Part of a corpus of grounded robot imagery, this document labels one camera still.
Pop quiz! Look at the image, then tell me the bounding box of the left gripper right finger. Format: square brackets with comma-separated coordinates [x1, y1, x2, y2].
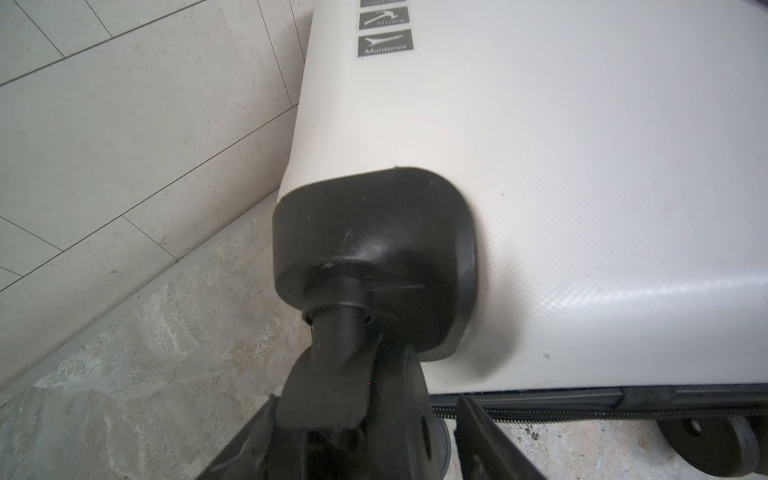
[454, 395, 546, 480]

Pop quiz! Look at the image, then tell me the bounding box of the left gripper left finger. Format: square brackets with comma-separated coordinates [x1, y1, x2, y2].
[197, 395, 279, 480]

